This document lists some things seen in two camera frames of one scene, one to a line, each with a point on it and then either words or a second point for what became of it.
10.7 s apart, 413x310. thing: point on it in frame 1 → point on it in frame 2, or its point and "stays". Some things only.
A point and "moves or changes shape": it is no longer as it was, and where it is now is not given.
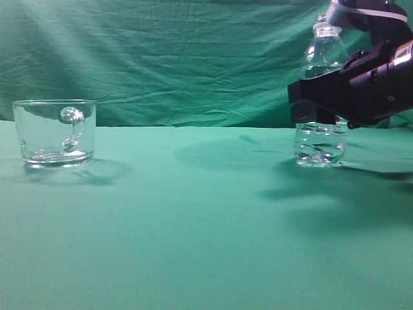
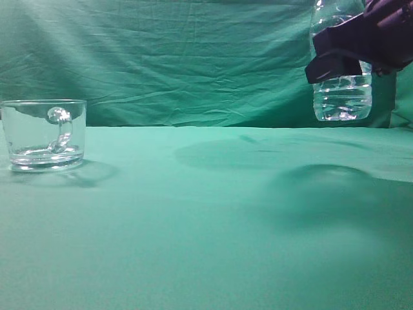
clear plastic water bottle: (322, 145) moves or changes shape
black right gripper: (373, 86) → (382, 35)
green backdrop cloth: (161, 61) stays
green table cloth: (208, 217) stays
